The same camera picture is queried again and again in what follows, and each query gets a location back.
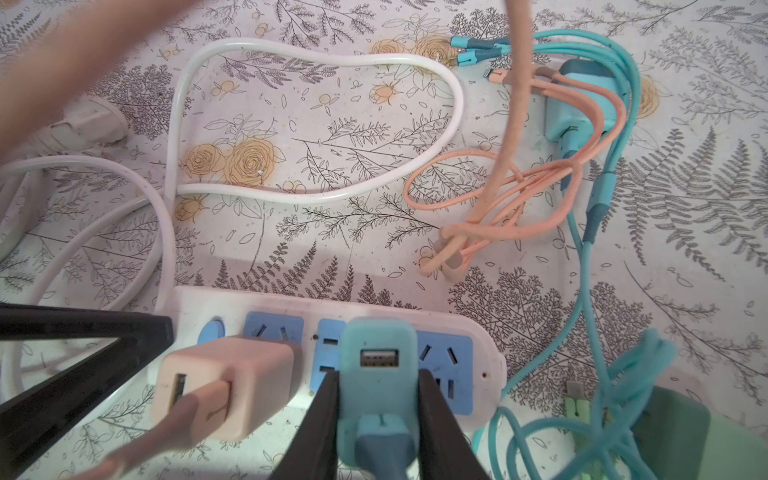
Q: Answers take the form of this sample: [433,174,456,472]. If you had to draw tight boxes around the tangled charging cables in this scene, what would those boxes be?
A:
[68,0,679,480]

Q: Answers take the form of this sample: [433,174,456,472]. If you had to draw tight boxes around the green charger plug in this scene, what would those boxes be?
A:
[632,386,767,479]

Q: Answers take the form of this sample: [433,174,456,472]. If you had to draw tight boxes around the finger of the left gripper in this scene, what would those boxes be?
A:
[0,302,175,480]

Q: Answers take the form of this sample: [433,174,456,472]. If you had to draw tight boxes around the pink charger plug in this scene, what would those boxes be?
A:
[151,336,303,442]

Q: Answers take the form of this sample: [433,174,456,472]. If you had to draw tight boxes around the white power strip cord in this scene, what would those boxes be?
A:
[0,38,466,397]

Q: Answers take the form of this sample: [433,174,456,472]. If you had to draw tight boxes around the teal charger plug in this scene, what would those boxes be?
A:
[542,58,625,145]

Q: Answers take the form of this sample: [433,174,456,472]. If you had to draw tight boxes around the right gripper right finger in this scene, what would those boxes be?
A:
[418,369,488,480]

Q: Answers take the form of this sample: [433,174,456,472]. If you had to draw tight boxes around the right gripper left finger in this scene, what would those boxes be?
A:
[269,371,340,480]

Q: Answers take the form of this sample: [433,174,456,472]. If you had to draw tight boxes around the blue-grey charger plug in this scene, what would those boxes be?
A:
[336,318,420,479]

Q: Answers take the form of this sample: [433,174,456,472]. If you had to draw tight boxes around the white blue power strip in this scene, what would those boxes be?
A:
[163,286,507,432]

